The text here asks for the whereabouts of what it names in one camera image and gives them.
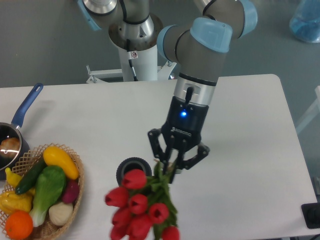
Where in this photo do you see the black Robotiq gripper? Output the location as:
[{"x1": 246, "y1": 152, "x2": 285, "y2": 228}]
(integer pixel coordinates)
[{"x1": 147, "y1": 96, "x2": 210, "y2": 184}]

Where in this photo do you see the orange fruit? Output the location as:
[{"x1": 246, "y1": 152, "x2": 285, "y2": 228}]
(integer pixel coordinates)
[{"x1": 4, "y1": 210, "x2": 34, "y2": 240}]

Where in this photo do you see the brown bread in pan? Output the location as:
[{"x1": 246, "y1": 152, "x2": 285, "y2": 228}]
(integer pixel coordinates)
[{"x1": 0, "y1": 137, "x2": 21, "y2": 159}]

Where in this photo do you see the green bok choy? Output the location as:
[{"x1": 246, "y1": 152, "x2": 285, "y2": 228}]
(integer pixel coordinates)
[{"x1": 29, "y1": 165, "x2": 66, "y2": 228}]

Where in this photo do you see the white garlic bulb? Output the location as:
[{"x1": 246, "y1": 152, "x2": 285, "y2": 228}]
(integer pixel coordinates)
[{"x1": 48, "y1": 202, "x2": 74, "y2": 226}]

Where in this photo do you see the yellow banana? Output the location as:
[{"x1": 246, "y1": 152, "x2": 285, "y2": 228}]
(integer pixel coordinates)
[{"x1": 4, "y1": 167, "x2": 36, "y2": 197}]

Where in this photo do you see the red tulip bouquet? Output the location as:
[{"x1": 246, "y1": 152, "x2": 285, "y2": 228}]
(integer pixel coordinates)
[{"x1": 104, "y1": 157, "x2": 181, "y2": 240}]

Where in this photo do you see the white frame at right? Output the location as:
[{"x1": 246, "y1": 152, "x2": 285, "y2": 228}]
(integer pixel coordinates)
[{"x1": 295, "y1": 86, "x2": 320, "y2": 135}]

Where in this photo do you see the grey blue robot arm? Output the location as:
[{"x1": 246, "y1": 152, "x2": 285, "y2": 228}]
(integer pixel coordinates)
[{"x1": 77, "y1": 0, "x2": 258, "y2": 178}]

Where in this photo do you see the yellow squash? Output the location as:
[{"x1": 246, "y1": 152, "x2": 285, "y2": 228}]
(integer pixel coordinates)
[{"x1": 43, "y1": 146, "x2": 80, "y2": 180}]

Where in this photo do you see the green cucumber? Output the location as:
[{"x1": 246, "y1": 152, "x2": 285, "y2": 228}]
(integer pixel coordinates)
[{"x1": 15, "y1": 158, "x2": 47, "y2": 195}]

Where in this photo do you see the blue handled saucepan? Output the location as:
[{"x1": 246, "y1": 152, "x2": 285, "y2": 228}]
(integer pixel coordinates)
[{"x1": 0, "y1": 83, "x2": 44, "y2": 181}]

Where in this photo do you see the purple red onion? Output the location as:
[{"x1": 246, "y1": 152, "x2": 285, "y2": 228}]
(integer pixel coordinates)
[{"x1": 61, "y1": 180, "x2": 80, "y2": 204}]

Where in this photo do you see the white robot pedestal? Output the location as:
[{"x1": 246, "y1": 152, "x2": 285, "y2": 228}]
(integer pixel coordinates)
[{"x1": 86, "y1": 13, "x2": 177, "y2": 83}]

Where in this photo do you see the black device at edge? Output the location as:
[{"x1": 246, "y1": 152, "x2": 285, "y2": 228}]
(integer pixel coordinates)
[{"x1": 301, "y1": 202, "x2": 320, "y2": 229}]

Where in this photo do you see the dark grey ribbed vase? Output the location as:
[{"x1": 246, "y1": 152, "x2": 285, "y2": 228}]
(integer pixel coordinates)
[{"x1": 115, "y1": 156, "x2": 153, "y2": 187}]

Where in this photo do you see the woven wicker basket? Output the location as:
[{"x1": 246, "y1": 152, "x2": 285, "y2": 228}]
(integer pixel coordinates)
[{"x1": 0, "y1": 143, "x2": 85, "y2": 240}]

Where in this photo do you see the yellow orange gourd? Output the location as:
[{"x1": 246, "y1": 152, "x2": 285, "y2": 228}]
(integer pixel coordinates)
[{"x1": 0, "y1": 191, "x2": 33, "y2": 215}]

